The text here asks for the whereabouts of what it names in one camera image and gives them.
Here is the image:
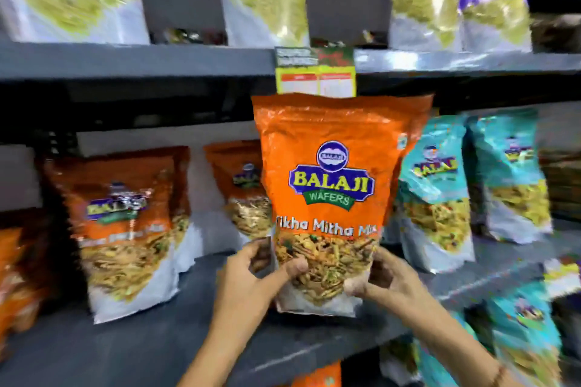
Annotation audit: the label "person's left hand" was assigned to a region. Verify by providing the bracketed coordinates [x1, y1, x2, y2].
[213, 237, 310, 327]

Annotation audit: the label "person's right hand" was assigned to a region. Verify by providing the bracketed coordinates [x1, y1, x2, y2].
[343, 246, 437, 325]

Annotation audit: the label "large orange snack packet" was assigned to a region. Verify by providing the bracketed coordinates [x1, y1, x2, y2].
[252, 93, 434, 317]

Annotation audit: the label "person's right forearm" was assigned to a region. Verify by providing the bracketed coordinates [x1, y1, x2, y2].
[399, 296, 516, 387]

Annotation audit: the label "person's left forearm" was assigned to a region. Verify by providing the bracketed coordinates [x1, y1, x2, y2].
[177, 309, 274, 387]

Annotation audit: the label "grey metal shelf board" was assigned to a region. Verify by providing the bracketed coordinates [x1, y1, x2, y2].
[0, 40, 581, 83]
[0, 218, 581, 387]

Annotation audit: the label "green and yellow price tag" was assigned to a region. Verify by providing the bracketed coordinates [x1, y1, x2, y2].
[274, 46, 357, 98]

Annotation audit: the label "yellow and white snack packet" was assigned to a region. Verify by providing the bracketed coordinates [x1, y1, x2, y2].
[542, 256, 581, 301]

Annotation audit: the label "brown packets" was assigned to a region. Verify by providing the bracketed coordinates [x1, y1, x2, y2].
[539, 150, 581, 221]

